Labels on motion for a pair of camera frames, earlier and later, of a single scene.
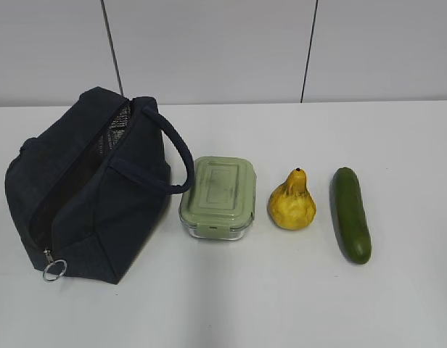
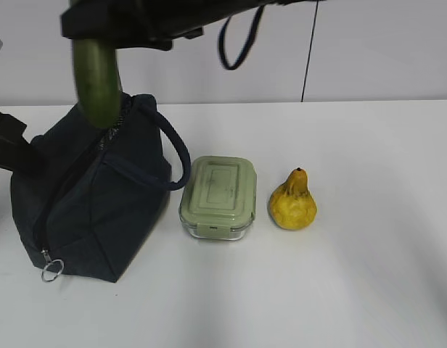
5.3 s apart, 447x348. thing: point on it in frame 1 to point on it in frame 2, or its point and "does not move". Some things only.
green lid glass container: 221,204 does not move
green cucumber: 349,215 to 98,82
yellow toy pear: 291,206 does not move
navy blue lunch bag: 91,193 does not move
